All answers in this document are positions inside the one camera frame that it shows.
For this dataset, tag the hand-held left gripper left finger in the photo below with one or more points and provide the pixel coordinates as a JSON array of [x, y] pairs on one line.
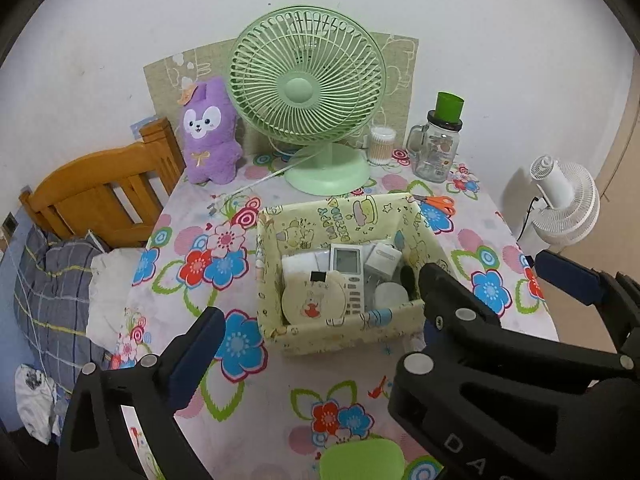
[[195, 360]]

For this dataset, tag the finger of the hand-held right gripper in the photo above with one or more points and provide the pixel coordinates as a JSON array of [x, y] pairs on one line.
[[570, 277], [460, 320]]

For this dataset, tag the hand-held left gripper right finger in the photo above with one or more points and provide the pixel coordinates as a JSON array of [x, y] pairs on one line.
[[430, 335]]

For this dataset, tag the white round container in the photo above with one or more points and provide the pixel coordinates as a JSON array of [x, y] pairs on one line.
[[390, 296]]

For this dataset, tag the white remote control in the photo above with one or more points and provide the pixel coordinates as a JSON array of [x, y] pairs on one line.
[[352, 290]]

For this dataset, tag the yellow fabric storage basket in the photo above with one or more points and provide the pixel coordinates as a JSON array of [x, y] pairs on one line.
[[325, 332]]

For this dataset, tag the cream bear-shaped mirror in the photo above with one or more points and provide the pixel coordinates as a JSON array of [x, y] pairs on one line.
[[310, 300]]

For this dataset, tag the white standing fan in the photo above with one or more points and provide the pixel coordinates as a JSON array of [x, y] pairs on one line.
[[570, 205]]

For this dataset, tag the small white charger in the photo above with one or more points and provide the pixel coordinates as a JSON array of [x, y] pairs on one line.
[[382, 257]]

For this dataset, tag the floral tablecloth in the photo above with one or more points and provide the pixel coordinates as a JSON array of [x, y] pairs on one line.
[[250, 435]]

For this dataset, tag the white pillow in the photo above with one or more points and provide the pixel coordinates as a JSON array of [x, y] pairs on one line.
[[110, 290]]

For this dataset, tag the large white charger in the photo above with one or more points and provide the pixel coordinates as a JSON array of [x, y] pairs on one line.
[[300, 265]]

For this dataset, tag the light green plastic object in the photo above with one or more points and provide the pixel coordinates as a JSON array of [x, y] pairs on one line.
[[360, 460]]

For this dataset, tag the white printed cloth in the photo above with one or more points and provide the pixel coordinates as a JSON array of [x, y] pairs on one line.
[[32, 392]]

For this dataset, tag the glass mug jar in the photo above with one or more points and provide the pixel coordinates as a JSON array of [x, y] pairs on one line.
[[435, 155]]

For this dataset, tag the grey plaid blanket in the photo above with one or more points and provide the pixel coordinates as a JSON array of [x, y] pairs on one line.
[[45, 285]]

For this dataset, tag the cotton swab container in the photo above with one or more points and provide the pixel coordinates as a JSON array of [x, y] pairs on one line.
[[382, 147]]

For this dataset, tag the wooden bed headboard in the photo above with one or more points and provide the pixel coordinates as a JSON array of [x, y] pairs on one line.
[[95, 180]]

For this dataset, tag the green plastic cup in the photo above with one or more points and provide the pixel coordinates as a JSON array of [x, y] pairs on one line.
[[448, 107]]

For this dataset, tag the purple plush toy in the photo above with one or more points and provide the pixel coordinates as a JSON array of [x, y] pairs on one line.
[[207, 130]]

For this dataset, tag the green desk fan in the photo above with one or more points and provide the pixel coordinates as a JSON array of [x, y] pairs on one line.
[[300, 90]]

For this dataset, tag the wall socket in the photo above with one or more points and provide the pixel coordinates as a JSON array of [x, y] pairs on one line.
[[9, 223]]

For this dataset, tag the blue wall sticker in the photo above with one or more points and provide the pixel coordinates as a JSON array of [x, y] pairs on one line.
[[144, 126]]

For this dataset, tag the beige printed wall mat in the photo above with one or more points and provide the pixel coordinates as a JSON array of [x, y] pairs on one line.
[[160, 80]]

